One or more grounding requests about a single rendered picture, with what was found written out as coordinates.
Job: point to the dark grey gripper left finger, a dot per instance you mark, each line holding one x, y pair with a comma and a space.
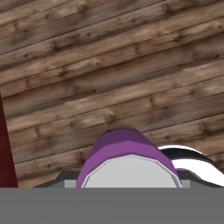
62, 180

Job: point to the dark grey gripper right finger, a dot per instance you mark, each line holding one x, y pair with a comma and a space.
192, 181

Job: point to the white and black round object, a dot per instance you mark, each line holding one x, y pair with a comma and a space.
201, 169

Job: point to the dark red cabinet panel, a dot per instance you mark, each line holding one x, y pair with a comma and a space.
6, 151

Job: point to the purple soda can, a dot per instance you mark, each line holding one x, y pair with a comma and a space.
125, 151

